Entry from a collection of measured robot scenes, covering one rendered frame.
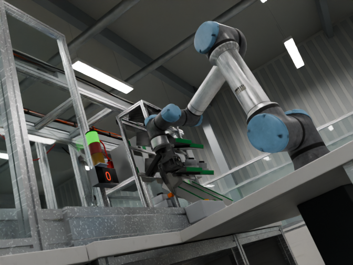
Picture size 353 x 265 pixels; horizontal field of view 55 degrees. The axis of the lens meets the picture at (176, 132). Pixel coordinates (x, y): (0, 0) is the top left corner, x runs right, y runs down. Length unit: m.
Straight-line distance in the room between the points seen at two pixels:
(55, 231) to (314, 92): 9.70
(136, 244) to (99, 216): 0.13
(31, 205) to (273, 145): 0.67
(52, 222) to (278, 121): 0.65
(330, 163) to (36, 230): 0.53
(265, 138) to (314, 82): 9.30
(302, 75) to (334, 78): 0.85
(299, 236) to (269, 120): 4.23
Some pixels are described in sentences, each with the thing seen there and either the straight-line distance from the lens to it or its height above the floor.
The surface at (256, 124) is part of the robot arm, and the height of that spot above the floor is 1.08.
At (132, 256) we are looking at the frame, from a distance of 0.77.
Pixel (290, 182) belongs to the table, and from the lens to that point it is 0.72.
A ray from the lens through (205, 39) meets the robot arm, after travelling 1.24.
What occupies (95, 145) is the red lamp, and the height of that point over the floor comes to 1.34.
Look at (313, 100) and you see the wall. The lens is 10.16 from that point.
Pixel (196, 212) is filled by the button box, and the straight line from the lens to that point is 1.18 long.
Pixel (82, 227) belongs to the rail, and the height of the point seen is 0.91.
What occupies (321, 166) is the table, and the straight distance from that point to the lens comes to 0.69.
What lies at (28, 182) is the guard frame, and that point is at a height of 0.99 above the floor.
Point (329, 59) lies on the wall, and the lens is 10.47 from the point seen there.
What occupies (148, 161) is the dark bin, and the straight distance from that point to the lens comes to 1.81.
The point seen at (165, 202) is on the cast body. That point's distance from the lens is 1.43.
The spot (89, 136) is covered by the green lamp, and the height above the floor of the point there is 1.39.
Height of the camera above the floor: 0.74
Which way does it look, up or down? 22 degrees up
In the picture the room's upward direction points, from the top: 21 degrees counter-clockwise
